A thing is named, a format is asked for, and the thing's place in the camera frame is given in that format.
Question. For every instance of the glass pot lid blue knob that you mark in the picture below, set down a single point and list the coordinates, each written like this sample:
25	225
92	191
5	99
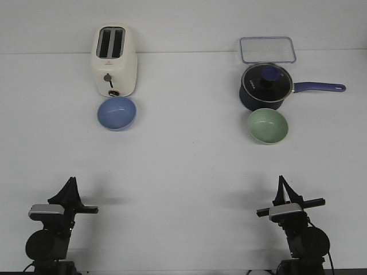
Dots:
267	82

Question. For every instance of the dark blue saucepan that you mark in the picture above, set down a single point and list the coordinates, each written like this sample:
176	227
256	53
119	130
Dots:
253	104

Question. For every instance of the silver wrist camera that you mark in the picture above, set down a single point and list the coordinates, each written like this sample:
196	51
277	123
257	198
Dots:
40	212
281	210

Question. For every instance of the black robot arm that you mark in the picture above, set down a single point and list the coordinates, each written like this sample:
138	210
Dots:
48	247
307	243

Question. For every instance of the cream two-slot toaster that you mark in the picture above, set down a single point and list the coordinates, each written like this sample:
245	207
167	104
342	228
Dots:
114	61

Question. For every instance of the green bowl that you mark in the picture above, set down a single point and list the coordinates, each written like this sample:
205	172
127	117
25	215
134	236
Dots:
267	126

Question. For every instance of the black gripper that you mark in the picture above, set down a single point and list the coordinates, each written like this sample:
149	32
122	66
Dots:
294	198
68	195

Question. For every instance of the blue bowl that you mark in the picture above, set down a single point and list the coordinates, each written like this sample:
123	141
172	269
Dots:
116	113

